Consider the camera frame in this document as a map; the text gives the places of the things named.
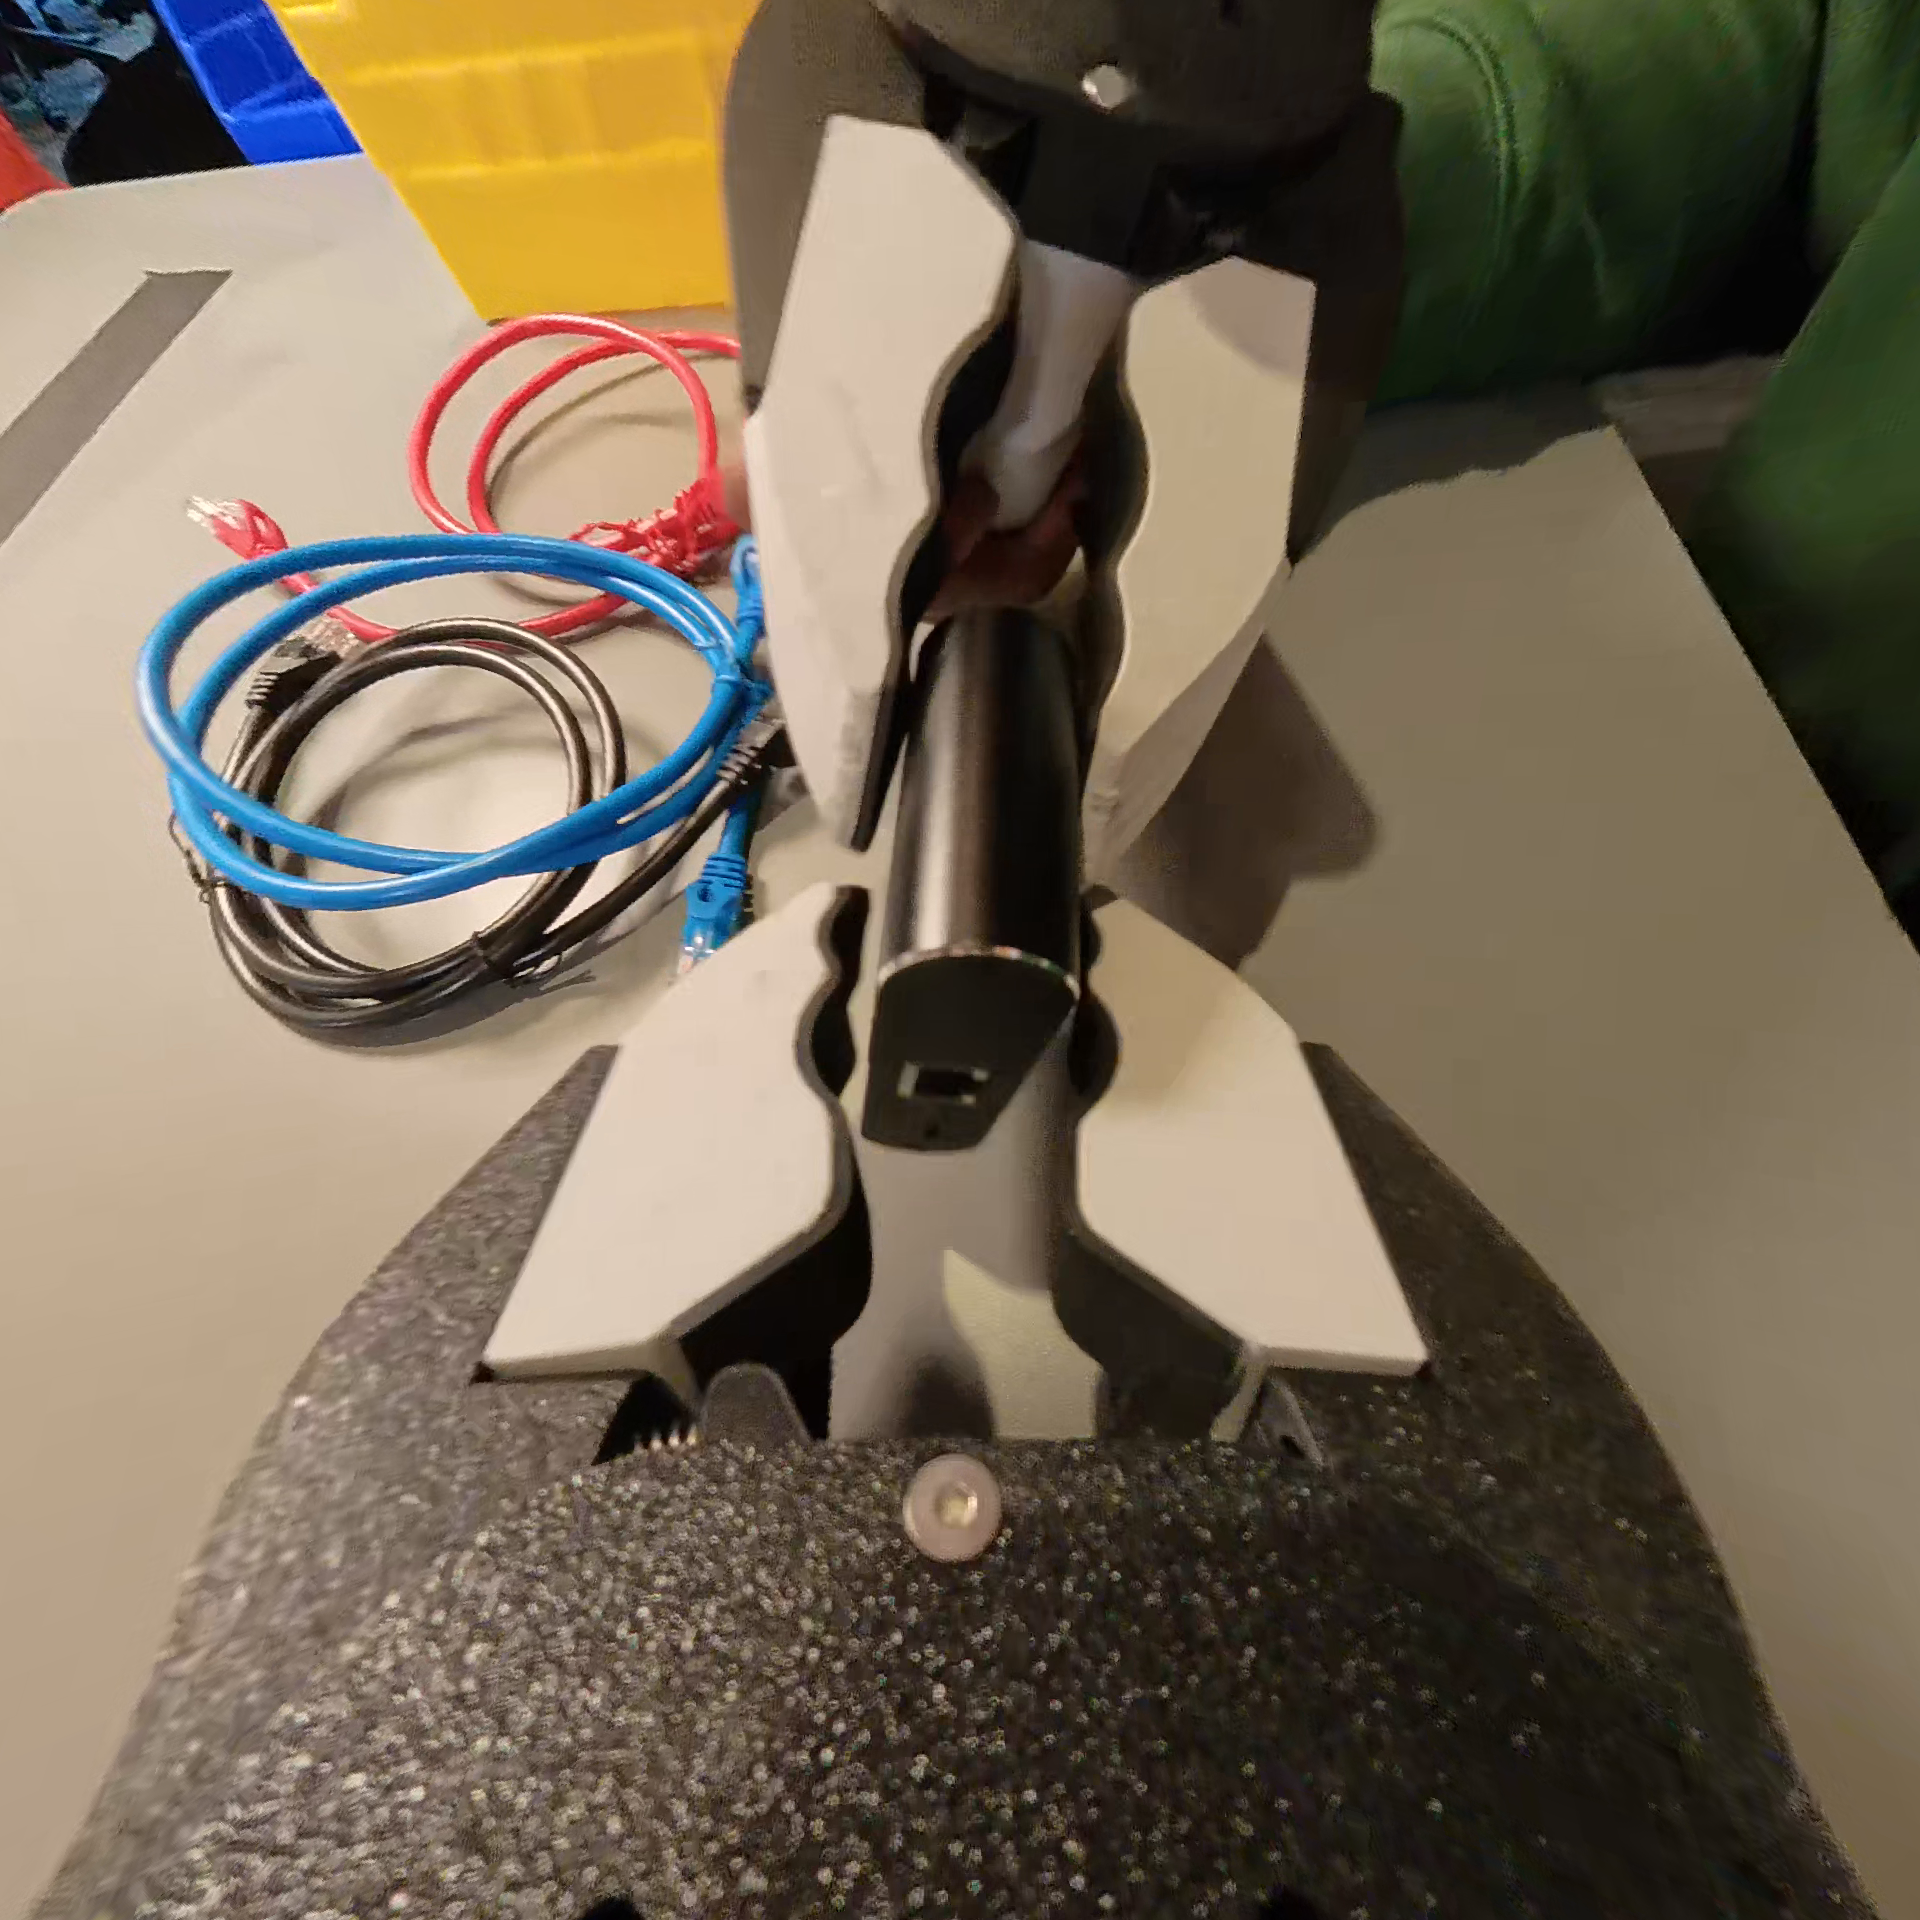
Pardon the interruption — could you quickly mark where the person's green sweatshirt torso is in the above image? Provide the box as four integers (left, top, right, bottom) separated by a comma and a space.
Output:
1700, 194, 1920, 963

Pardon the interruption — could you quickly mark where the yellow plastic bin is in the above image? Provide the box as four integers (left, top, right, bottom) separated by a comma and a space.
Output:
268, 0, 767, 323

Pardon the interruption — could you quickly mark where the black ethernet port hub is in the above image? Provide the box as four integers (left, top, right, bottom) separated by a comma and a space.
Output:
859, 600, 1084, 1156

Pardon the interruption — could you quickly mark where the black ethernet cable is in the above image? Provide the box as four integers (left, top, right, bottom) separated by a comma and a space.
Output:
181, 619, 787, 1030

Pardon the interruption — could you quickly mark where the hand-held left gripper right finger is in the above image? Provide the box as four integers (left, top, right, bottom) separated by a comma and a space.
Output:
1054, 896, 1430, 1433

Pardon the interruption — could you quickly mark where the red ethernet cable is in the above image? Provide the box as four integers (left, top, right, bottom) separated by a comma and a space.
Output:
182, 312, 747, 642

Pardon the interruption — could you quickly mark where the person's right forearm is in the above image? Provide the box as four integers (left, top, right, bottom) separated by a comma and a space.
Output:
1368, 0, 1920, 410

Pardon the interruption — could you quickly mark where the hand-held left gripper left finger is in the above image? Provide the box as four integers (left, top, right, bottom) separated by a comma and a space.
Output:
479, 882, 875, 1410

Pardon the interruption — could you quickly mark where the blue ethernet cable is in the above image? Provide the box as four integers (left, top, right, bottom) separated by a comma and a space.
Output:
134, 528, 779, 965

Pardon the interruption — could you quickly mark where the blue plastic bin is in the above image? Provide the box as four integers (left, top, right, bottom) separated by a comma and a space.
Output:
150, 0, 362, 163

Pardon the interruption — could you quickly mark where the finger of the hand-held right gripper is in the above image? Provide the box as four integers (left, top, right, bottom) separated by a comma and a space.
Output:
1076, 259, 1321, 855
738, 109, 1027, 855

